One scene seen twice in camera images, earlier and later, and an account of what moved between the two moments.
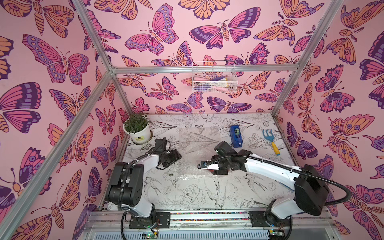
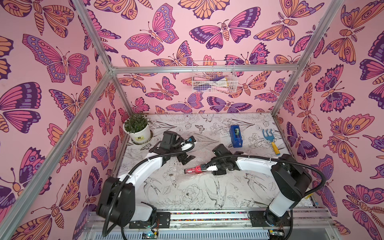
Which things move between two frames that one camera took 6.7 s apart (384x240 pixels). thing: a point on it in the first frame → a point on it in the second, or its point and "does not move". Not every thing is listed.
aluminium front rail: x=304 y=225 does not move
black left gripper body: x=170 y=158 → x=181 y=157
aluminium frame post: x=335 y=7 does not move
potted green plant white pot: x=137 y=126 does not move
